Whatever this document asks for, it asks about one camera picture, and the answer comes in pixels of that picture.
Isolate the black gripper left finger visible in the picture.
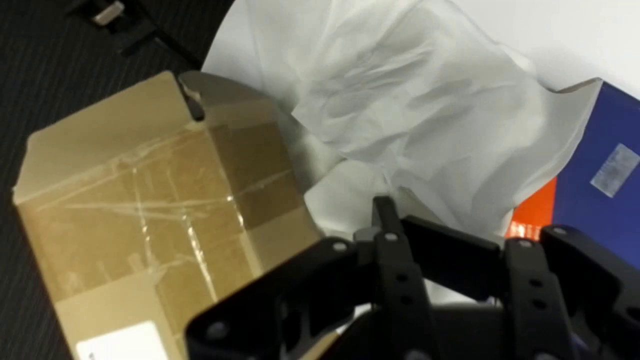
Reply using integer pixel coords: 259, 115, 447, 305
183, 196, 437, 360

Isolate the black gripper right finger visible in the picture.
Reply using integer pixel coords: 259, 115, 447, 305
398, 217, 640, 360

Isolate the white plastic bag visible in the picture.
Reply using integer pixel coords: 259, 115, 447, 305
201, 0, 602, 242

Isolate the blue orange textbook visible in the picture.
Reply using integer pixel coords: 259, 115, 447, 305
505, 79, 640, 273

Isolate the taped brown cardboard box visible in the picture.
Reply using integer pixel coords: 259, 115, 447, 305
10, 69, 327, 360

